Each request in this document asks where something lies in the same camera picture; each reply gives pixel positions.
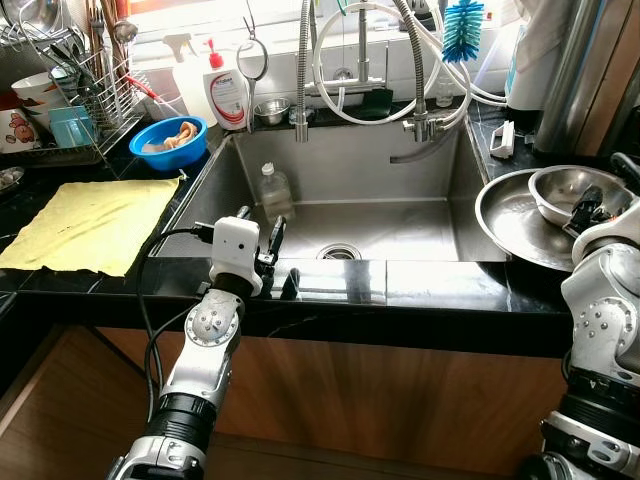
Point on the white soap pump bottle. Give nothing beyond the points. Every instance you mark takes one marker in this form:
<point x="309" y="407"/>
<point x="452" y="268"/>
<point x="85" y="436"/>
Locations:
<point x="227" y="95"/>

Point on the chrome upright tap pipe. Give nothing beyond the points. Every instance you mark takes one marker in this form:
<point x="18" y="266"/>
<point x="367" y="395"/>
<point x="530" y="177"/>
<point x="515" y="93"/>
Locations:
<point x="363" y="50"/>

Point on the clear plastic bottle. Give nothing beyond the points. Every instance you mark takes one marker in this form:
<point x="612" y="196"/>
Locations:
<point x="276" y="198"/>

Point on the white spray bottle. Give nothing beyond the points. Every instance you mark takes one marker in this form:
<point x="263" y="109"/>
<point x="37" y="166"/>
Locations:
<point x="190" y="85"/>

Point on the dark green scrub sponge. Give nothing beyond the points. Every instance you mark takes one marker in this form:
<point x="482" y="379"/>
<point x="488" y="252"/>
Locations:
<point x="376" y="103"/>

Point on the steel sink drain strainer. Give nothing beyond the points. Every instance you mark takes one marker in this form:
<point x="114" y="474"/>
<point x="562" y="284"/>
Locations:
<point x="340" y="252"/>

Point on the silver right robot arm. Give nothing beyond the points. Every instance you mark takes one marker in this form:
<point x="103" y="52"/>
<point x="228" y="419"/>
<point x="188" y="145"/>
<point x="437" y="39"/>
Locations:
<point x="600" y="310"/>

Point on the yellow cloth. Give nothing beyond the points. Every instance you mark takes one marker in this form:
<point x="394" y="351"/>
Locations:
<point x="90" y="225"/>

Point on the wooden cabinet front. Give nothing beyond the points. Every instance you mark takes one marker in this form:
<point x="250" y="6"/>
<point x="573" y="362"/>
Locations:
<point x="400" y="400"/>

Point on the small white plastic holder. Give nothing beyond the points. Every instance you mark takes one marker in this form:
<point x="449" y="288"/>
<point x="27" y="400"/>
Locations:
<point x="503" y="140"/>

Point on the steel ladle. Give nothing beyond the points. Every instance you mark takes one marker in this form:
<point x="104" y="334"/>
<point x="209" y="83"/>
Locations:
<point x="125" y="32"/>

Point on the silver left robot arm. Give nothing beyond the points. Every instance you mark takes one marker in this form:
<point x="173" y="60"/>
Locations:
<point x="210" y="325"/>

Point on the stainless steel sink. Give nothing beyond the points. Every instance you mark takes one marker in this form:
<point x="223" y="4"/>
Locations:
<point x="400" y="200"/>

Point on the steel and wood knife block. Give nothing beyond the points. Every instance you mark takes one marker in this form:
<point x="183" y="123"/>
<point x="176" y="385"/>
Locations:
<point x="575" y="80"/>

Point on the white appliance with blue label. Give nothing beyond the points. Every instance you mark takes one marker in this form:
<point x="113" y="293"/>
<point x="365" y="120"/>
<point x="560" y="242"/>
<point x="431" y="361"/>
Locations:
<point x="525" y="80"/>

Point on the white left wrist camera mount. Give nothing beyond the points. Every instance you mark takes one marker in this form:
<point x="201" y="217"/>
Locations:
<point x="235" y="250"/>

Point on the white ceramic bowl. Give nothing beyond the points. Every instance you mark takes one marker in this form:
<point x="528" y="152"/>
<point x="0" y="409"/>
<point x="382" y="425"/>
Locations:
<point x="35" y="87"/>

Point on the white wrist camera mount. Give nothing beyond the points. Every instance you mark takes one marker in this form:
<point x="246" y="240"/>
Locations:
<point x="235" y="250"/>
<point x="615" y="225"/>

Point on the large steel plate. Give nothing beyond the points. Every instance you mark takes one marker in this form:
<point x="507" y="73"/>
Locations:
<point x="510" y="225"/>

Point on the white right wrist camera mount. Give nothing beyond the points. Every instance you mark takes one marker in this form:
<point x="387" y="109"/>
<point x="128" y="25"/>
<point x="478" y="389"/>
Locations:
<point x="615" y="225"/>

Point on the blue plastic bowl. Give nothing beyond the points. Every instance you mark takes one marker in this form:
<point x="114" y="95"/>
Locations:
<point x="165" y="160"/>

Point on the small steel cup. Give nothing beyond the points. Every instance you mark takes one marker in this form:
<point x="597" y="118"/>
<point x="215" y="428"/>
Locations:
<point x="272" y="110"/>

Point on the white plastic tub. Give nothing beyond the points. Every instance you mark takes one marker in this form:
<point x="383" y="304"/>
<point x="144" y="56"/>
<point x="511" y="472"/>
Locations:
<point x="165" y="108"/>

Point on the blue bottle brush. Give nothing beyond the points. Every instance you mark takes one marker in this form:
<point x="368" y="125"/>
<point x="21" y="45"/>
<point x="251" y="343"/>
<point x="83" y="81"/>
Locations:
<point x="463" y="35"/>

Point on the patterned ceramic mug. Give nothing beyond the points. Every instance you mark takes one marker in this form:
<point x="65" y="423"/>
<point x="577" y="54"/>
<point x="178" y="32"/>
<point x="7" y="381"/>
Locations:
<point x="20" y="130"/>

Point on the steel bowl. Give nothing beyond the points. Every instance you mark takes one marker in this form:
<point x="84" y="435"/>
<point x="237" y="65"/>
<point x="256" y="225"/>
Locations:
<point x="560" y="190"/>

